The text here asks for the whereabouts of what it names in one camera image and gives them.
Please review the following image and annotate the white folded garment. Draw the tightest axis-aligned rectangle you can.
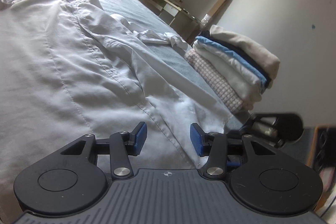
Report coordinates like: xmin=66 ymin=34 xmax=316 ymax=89
xmin=194 ymin=41 xmax=263 ymax=96

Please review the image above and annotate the wooden furniture piece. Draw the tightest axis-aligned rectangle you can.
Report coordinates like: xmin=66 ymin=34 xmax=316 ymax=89
xmin=305 ymin=125 xmax=336 ymax=173

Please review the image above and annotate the cream folded garment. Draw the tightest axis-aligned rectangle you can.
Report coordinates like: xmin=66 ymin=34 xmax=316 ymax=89
xmin=192 ymin=48 xmax=263 ymax=107

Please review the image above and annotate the white shirt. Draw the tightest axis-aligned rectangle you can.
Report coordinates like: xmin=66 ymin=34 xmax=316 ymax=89
xmin=0 ymin=0 xmax=235 ymax=170

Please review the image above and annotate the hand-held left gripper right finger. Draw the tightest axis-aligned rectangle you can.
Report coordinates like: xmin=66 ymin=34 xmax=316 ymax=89
xmin=190 ymin=123 xmax=279 ymax=179

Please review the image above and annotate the grey bed blanket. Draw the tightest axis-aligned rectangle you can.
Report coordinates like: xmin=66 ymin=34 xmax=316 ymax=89
xmin=0 ymin=0 xmax=250 ymax=188

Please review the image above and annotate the blue folded garment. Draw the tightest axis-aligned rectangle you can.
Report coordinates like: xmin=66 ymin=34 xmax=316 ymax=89
xmin=196 ymin=36 xmax=269 ymax=88

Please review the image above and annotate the pink houndstooth folded garment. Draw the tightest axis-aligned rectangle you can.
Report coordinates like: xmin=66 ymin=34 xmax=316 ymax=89
xmin=184 ymin=50 xmax=254 ymax=115

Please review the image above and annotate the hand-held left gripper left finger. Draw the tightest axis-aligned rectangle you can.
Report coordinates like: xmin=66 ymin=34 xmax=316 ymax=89
xmin=60 ymin=122 xmax=147 ymax=180

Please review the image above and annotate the navy folded garment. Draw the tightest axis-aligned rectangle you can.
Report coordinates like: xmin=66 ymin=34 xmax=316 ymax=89
xmin=202 ymin=30 xmax=274 ymax=90

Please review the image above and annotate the long cardboard box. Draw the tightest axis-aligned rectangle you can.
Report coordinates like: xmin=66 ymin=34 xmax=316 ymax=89
xmin=203 ymin=0 xmax=232 ymax=23

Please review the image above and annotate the white bedside desk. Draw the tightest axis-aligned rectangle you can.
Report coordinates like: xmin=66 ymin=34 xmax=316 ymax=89
xmin=149 ymin=0 xmax=203 ymax=41

